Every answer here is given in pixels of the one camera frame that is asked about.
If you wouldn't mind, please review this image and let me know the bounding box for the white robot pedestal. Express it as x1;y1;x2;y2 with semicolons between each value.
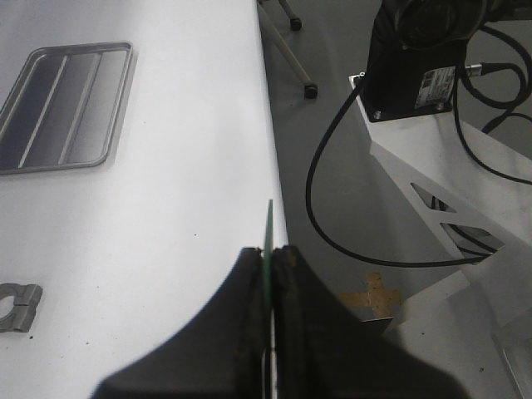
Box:
347;72;532;399

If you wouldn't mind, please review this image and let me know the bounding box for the tripod leg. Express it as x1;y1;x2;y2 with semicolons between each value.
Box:
257;0;318;99

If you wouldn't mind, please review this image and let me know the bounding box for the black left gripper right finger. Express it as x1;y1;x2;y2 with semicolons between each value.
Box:
272;246;461;398

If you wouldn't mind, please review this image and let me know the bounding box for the metal tray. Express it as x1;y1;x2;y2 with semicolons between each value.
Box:
1;42;133;175

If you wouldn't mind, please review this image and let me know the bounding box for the green perfboard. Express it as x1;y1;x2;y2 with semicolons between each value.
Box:
263;199;277;398

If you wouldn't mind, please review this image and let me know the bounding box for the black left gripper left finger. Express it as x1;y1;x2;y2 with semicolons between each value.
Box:
96;248;266;398

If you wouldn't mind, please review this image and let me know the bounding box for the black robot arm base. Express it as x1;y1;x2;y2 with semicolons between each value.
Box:
361;1;531;122

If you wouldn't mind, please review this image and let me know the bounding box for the grey metal clamp block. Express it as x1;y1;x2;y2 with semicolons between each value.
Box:
1;283;43;333

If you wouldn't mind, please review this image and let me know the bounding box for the black cable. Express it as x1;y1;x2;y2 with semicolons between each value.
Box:
305;74;508;267

